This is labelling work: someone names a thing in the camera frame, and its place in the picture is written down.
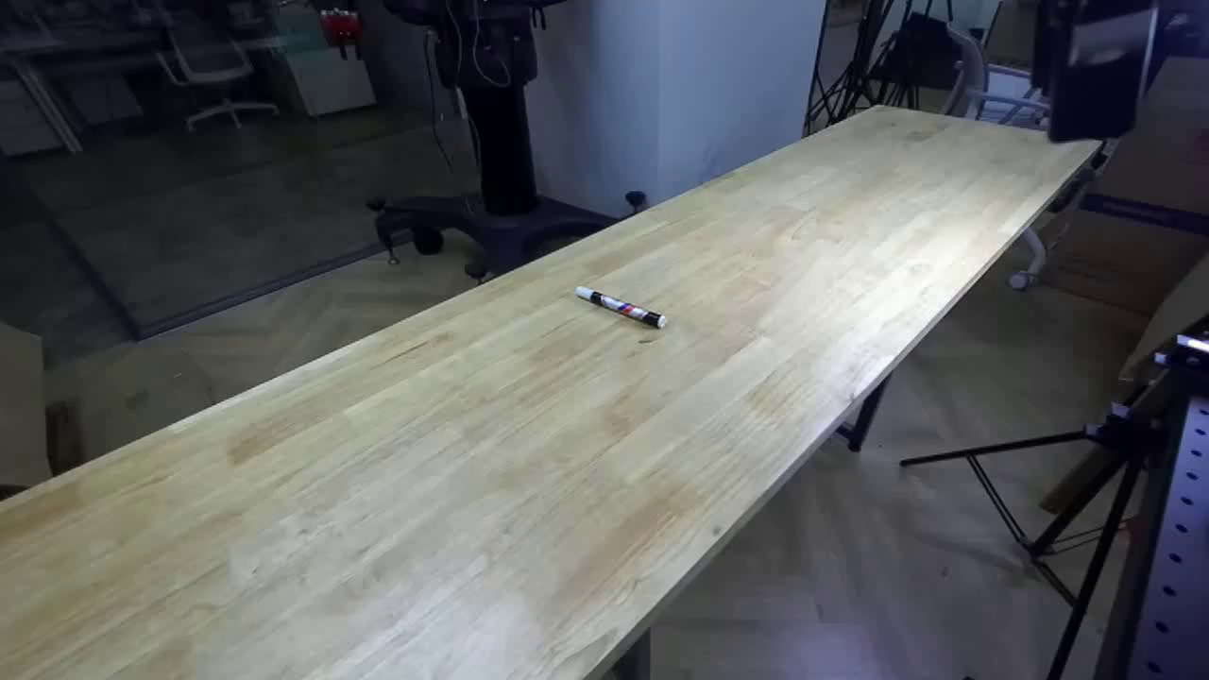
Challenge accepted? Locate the black marker pen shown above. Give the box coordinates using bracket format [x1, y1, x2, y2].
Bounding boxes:
[573, 282, 668, 333]

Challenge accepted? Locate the black table leg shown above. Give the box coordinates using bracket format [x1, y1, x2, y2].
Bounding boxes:
[833, 372, 896, 456]

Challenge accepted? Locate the white low cabinet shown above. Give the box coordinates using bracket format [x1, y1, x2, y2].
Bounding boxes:
[268, 41, 376, 122]

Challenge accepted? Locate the small red object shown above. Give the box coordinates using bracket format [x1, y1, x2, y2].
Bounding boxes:
[318, 5, 365, 48]

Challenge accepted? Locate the white swivel chair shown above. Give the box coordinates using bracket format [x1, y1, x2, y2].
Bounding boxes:
[946, 19, 1058, 296]

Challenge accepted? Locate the white office chair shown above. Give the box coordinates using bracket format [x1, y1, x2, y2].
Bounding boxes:
[155, 19, 283, 137]

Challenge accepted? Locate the large brown cardboard box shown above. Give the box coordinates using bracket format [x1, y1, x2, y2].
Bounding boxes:
[1039, 54, 1209, 320]

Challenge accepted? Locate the beige box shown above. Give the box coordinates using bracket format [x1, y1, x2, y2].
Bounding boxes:
[0, 316, 56, 497]

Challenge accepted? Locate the perforated grey metal panel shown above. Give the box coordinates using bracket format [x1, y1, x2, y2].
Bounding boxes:
[1123, 391, 1209, 680]

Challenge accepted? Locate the grey office desk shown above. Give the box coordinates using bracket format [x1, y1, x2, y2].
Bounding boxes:
[0, 31, 92, 162]

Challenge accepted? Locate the red and black pedestal robot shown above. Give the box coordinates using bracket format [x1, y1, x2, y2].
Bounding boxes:
[365, 0, 652, 282]

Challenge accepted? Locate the black stand with cables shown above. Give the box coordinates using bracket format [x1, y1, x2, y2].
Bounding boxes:
[801, 0, 968, 137]

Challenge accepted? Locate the black camera tripod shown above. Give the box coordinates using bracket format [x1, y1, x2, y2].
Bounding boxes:
[896, 327, 1209, 680]

